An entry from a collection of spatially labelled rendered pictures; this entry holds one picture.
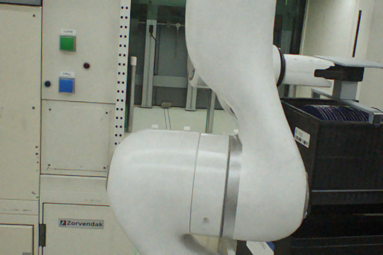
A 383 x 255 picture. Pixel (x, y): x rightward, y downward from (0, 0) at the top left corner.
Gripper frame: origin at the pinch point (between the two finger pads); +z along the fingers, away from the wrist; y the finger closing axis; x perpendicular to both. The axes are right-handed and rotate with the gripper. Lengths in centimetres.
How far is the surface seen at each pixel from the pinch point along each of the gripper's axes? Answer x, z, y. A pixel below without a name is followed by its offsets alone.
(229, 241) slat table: -45, -13, -20
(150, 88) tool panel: -25, -17, -116
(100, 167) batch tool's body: -32, -43, -36
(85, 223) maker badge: -47, -47, -36
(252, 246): -38.6, -14.0, -4.0
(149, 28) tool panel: -1, -18, -115
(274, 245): -33.3, -14.0, 6.4
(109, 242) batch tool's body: -52, -40, -35
